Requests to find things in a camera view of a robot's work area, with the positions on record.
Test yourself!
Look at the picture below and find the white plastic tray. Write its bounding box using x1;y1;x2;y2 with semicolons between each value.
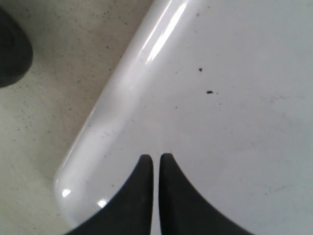
54;0;313;235

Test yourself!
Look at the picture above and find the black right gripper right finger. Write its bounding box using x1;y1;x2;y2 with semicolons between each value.
158;153;249;235

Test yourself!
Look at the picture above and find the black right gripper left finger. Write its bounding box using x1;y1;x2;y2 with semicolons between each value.
68;155;154;235

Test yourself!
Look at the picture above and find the black weight plate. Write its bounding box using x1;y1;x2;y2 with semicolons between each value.
0;8;33;88

